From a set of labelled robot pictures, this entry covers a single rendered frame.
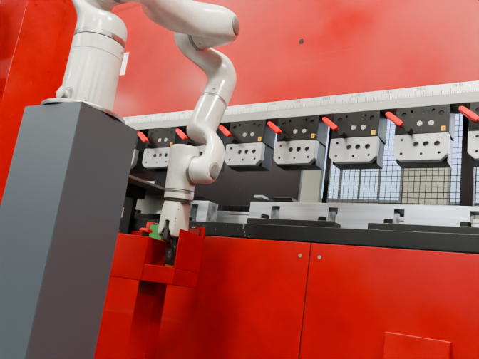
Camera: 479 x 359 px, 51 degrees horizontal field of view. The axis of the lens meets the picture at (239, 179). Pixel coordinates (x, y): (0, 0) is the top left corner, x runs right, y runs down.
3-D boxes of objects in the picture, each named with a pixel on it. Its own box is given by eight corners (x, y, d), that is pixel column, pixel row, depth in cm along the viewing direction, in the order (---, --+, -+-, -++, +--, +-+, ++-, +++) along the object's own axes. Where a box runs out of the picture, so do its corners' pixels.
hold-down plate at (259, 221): (245, 226, 164) (246, 217, 164) (254, 229, 168) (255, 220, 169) (333, 231, 147) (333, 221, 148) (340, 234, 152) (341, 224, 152)
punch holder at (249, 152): (223, 164, 180) (229, 121, 184) (236, 172, 187) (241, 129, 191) (259, 164, 172) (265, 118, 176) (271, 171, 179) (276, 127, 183)
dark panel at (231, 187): (109, 231, 280) (124, 155, 290) (112, 232, 282) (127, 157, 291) (292, 244, 218) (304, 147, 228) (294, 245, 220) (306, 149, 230)
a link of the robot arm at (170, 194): (173, 192, 151) (172, 202, 151) (159, 187, 143) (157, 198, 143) (199, 194, 148) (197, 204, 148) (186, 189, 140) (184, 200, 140)
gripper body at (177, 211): (174, 199, 151) (170, 237, 150) (158, 194, 142) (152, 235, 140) (197, 201, 149) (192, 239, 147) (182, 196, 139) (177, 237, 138)
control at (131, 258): (107, 276, 141) (120, 211, 145) (137, 280, 155) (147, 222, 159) (172, 284, 134) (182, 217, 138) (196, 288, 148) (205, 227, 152)
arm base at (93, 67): (82, 99, 104) (100, 18, 108) (21, 105, 113) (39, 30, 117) (141, 131, 120) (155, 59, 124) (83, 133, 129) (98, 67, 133)
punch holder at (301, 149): (272, 163, 169) (278, 117, 173) (284, 170, 176) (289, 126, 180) (313, 162, 161) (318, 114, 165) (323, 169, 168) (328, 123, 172)
